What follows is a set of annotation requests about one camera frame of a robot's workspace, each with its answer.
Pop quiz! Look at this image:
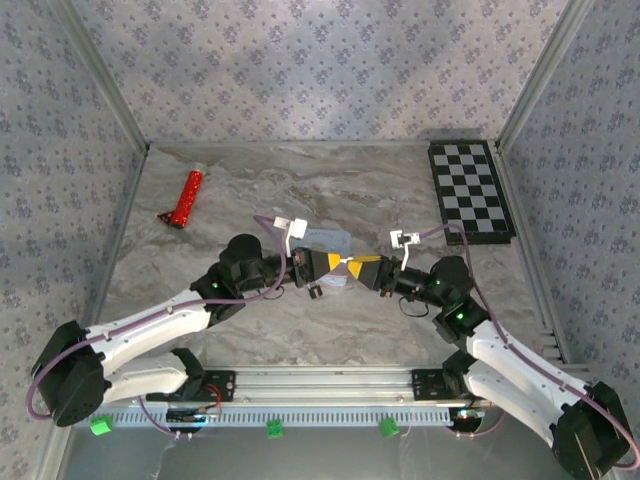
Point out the red glitter tool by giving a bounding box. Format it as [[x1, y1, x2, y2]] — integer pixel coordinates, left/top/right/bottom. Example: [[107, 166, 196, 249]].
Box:
[[156, 168, 207, 230]]

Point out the black and grey chessboard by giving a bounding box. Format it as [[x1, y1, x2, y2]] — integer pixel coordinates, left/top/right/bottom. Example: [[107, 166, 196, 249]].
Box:
[[428, 140, 517, 246]]

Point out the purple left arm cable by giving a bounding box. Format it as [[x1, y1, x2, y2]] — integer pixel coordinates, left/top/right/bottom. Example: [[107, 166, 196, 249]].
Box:
[[27, 214, 289, 442]]

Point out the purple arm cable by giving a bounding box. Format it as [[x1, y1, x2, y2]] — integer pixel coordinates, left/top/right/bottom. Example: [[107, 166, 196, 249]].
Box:
[[27, 214, 289, 442], [418, 223, 635, 472]]

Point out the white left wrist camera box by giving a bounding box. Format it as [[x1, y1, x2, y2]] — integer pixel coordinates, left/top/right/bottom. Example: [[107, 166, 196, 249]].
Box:
[[273, 216, 312, 257]]

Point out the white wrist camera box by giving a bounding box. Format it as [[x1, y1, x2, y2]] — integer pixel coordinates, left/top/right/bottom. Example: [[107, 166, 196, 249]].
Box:
[[273, 216, 312, 257], [389, 229, 422, 269]]

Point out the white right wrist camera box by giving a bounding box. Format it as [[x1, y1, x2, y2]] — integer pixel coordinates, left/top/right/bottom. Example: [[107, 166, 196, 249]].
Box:
[[389, 229, 422, 269]]

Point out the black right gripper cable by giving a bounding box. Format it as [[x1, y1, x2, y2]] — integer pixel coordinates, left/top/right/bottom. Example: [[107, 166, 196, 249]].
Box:
[[398, 295, 432, 320]]

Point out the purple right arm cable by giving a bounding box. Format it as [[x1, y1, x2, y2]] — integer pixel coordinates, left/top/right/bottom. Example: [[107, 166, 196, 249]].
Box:
[[418, 223, 635, 472]]

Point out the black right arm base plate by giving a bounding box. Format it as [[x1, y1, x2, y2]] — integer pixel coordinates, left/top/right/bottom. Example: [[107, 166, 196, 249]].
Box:
[[411, 368, 503, 401]]

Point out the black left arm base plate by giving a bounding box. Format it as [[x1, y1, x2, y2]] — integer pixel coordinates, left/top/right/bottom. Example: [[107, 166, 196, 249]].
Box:
[[145, 369, 237, 403]]

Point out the aluminium mounting rail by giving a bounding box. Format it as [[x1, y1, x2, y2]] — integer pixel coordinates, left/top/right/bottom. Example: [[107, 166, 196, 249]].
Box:
[[134, 365, 591, 405]]

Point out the white slotted cable duct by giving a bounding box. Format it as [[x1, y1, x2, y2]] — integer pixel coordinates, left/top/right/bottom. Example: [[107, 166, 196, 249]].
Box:
[[74, 404, 454, 428]]

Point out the aluminium frame post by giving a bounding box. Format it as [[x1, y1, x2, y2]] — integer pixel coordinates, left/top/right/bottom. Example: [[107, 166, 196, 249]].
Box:
[[496, 0, 597, 152], [47, 0, 152, 152]]

